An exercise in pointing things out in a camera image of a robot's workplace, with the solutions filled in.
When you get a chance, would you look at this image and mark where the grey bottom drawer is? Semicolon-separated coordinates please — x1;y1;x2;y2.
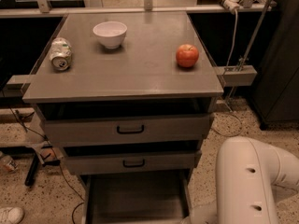
81;170;191;224

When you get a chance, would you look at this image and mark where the grey drawer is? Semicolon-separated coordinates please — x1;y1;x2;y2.
44;114;213;147
65;151;201;175
81;170;191;224

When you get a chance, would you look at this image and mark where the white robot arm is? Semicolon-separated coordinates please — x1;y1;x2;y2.
180;136;299;224

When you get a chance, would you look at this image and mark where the grey drawer cabinet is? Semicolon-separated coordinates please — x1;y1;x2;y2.
21;10;224;189

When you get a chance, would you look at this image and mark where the grey top drawer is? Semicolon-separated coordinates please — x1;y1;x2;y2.
44;114;213;147

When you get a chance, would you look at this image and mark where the grey middle drawer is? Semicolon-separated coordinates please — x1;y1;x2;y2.
65;151;201;175

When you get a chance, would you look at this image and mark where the red apple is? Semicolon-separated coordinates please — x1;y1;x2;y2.
176;44;199;68

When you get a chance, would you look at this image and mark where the white ceramic bowl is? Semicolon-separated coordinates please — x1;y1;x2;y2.
93;21;127;49

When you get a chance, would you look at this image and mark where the crushed silver soda can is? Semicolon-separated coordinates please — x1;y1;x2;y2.
50;37;72;71

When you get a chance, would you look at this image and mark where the black clamp tool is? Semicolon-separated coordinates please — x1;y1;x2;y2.
24;146;61;187

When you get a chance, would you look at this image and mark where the dark cabinet at right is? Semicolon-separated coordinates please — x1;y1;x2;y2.
249;0;299;130

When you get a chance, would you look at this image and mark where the metal diagonal rod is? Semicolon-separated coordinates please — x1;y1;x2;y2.
235;0;272;72

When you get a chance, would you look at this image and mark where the plastic bottle on floor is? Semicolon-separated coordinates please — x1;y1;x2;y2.
0;151;18;172

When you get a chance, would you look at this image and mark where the white sneaker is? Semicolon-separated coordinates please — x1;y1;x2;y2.
0;207;24;224

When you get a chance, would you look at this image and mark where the grey metal side bracket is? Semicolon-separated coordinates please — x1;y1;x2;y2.
214;65;257;87

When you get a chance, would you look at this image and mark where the black floor cable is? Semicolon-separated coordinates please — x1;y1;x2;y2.
0;91;86;224

